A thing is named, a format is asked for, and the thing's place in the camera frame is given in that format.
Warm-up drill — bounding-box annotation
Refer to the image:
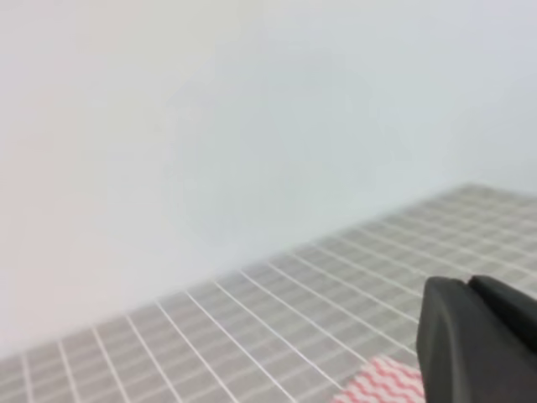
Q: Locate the pink wavy striped towel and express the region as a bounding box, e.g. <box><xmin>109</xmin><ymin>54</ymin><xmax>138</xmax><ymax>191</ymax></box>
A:
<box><xmin>331</xmin><ymin>357</ymin><xmax>425</xmax><ymax>403</ymax></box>

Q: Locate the grey checked tablecloth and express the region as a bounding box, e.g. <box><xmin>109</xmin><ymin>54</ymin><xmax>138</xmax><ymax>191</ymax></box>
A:
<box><xmin>1</xmin><ymin>186</ymin><xmax>536</xmax><ymax>402</ymax></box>

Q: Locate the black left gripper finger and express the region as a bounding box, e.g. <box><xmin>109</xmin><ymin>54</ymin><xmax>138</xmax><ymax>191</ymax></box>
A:
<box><xmin>416</xmin><ymin>275</ymin><xmax>536</xmax><ymax>403</ymax></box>

